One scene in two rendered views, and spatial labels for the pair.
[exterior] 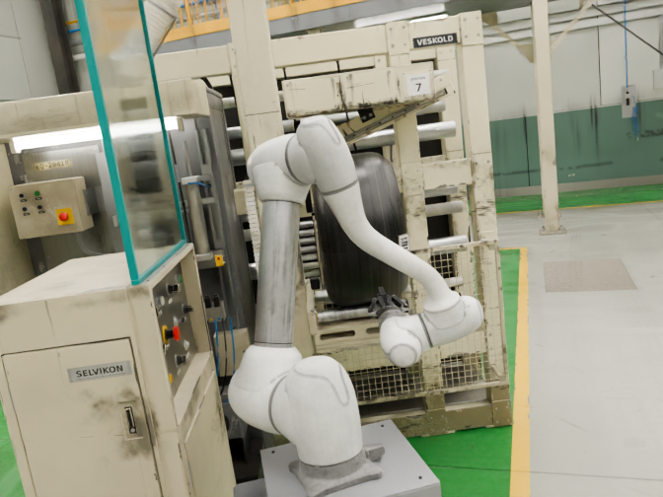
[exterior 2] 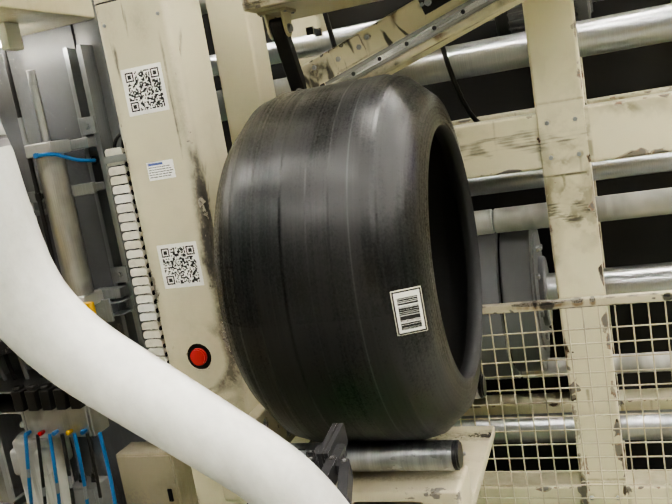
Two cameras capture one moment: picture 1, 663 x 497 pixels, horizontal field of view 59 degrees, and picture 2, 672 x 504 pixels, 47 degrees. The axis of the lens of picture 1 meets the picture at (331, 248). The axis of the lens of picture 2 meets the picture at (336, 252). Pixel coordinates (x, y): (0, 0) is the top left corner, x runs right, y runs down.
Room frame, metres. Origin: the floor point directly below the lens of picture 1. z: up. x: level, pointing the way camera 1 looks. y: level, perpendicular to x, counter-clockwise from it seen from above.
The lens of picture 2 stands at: (1.02, -0.51, 1.41)
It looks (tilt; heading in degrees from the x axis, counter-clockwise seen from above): 9 degrees down; 21
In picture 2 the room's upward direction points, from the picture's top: 10 degrees counter-clockwise
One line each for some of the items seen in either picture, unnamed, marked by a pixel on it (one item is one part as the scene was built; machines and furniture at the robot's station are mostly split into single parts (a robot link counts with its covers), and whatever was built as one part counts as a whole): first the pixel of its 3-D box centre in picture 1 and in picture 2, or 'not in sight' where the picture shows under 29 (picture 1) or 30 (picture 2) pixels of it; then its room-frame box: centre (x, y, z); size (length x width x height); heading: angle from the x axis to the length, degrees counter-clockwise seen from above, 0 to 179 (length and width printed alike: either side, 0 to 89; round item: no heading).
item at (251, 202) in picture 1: (258, 243); (151, 282); (2.16, 0.27, 1.19); 0.05 x 0.04 x 0.48; 1
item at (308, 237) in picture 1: (297, 252); not in sight; (2.59, 0.15, 1.05); 0.20 x 0.15 x 0.30; 91
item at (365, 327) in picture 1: (362, 327); (352, 495); (2.08, -0.07, 0.84); 0.36 x 0.09 x 0.06; 91
